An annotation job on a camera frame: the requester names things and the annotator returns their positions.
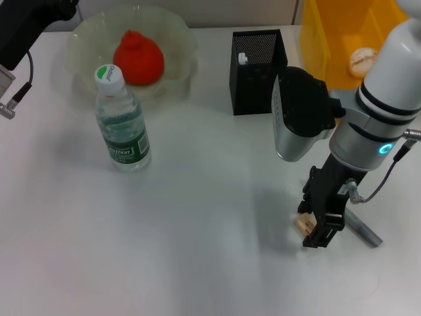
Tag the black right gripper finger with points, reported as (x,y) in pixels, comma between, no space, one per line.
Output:
(324,235)
(304,207)

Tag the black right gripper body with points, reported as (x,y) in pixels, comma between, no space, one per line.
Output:
(332,187)

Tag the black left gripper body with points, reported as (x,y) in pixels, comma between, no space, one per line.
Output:
(19,29)

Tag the beige eraser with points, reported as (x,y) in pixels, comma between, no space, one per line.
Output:
(304,224)

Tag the white paper ball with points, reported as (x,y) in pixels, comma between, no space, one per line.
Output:
(360,62)

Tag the clear green-label water bottle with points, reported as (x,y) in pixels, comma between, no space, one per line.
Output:
(125,131)

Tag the green utility knife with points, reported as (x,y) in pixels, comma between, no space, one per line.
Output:
(243,59)

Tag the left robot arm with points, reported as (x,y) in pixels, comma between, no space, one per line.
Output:
(5,80)

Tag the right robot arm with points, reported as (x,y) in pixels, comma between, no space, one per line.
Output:
(391,66)

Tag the grey pen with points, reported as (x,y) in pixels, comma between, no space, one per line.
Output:
(365,232)

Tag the black mesh pen holder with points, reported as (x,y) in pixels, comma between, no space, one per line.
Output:
(253,98)

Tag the pale green glass fruit plate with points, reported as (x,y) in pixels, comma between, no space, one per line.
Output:
(177,56)

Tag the yellow plastic bin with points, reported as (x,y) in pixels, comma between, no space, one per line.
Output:
(315,49)

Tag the right wrist camera housing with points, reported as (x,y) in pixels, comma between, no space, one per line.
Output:
(302,108)

